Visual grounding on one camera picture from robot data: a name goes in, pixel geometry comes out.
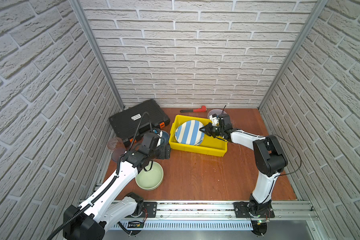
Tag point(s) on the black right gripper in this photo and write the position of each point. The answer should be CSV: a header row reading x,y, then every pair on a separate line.
x,y
208,127

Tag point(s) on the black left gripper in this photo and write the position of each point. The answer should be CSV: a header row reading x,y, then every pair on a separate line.
x,y
166,153

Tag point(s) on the translucent purple bowl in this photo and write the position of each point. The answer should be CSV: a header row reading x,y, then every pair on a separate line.
x,y
215,111

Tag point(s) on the yellow plastic bin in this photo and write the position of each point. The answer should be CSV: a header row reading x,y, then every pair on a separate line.
x,y
209,146

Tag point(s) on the light green bowl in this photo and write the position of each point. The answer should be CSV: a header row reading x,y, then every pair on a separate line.
x,y
152,179

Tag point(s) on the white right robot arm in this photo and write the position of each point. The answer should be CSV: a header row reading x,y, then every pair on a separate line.
x,y
269,156

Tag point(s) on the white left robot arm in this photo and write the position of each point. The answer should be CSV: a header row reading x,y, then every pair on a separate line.
x,y
94,216

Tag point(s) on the blue translucent cup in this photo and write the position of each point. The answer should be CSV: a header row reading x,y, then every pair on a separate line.
x,y
117,153

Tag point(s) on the pink translucent cup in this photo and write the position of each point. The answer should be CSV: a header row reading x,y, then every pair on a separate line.
x,y
115,143

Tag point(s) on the red black pipe wrench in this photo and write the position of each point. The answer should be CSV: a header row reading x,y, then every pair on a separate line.
x,y
198,110

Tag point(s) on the dark blue ceramic bowl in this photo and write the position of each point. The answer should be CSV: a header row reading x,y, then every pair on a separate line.
x,y
164,138

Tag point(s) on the black plastic tool case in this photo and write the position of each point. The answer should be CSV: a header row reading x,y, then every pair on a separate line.
x,y
136,120

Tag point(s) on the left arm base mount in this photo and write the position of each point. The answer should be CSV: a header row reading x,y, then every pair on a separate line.
x,y
145,210

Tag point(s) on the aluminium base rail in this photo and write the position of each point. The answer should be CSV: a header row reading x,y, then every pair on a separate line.
x,y
214,216

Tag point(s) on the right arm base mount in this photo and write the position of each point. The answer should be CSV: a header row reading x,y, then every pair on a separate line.
x,y
252,209

